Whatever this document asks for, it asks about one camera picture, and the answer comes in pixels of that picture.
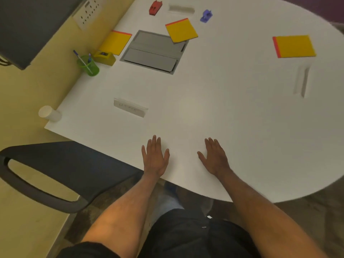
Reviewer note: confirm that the person's left hand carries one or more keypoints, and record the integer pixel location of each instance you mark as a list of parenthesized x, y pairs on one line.
[(154, 162)]

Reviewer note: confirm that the person's right hand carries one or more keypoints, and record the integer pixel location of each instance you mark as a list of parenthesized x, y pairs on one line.
[(216, 162)]

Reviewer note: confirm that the person's left middle finger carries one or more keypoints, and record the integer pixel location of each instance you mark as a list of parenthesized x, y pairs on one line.
[(154, 143)]

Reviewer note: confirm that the person's right thumb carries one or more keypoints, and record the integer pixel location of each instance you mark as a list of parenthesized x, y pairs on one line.
[(201, 156)]

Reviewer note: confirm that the person's left thumb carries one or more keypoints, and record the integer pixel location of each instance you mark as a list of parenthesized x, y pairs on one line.
[(166, 155)]

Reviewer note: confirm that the person's left little finger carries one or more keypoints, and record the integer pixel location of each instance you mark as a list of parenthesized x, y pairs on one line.
[(144, 151)]

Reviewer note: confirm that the person's left forearm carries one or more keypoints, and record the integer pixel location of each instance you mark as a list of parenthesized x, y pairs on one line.
[(121, 220)]

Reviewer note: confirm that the person's right forearm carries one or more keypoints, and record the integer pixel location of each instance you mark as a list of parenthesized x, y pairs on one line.
[(263, 220)]

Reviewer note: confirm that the white table socket slot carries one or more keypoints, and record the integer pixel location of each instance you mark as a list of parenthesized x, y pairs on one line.
[(130, 107), (302, 80)]

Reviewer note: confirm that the person's grey trouser leg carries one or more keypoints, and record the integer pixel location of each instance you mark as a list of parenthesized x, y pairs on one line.
[(166, 204)]

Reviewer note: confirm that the black office chair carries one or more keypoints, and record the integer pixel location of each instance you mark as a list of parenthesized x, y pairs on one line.
[(75, 166)]

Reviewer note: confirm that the person's black shirt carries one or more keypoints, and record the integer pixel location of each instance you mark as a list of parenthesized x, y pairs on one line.
[(193, 236)]

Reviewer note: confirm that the yellow tape dispenser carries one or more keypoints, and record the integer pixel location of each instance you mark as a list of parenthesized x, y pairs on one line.
[(106, 58)]

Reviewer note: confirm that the green pen holder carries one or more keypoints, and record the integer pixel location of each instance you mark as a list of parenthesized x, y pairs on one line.
[(91, 67)]

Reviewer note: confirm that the white paper cup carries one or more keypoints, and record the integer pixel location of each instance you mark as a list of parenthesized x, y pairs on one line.
[(49, 113)]

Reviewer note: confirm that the blue pen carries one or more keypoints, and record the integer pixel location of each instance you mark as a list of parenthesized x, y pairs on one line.
[(80, 59), (89, 58)]

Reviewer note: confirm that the yellow notepad with red edge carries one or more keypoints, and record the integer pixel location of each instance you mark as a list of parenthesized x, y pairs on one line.
[(115, 42), (295, 46), (182, 30)]

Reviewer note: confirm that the red stapler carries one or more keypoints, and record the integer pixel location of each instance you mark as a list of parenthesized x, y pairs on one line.
[(155, 8)]

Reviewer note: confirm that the purple stapler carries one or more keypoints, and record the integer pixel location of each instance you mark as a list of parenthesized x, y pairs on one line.
[(206, 16)]

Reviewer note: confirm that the white wall socket panel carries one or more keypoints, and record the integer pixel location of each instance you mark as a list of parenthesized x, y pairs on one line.
[(88, 12)]

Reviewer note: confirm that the black wall monitor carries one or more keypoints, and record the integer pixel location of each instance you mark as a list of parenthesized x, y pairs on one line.
[(32, 26)]

